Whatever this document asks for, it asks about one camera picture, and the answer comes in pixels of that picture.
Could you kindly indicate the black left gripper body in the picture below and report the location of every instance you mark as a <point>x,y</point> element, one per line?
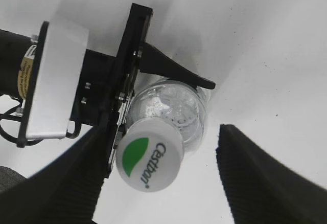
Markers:
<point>107,83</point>

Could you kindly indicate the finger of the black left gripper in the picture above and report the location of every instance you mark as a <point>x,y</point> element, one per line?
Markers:
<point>154,62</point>

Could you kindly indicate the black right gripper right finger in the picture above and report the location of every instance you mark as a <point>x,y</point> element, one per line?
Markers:
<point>259,188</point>

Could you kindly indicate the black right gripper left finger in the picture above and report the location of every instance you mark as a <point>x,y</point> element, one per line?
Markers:
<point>65,191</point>

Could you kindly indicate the clear Cestbon water bottle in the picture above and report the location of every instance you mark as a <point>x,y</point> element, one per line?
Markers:
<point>177,103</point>

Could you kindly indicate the white green bottle cap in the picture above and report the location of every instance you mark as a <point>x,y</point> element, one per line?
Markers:
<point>149,155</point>

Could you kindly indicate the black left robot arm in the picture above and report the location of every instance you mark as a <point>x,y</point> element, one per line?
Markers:
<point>17,56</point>

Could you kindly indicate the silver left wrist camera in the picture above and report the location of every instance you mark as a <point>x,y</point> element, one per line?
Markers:
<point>53,81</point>

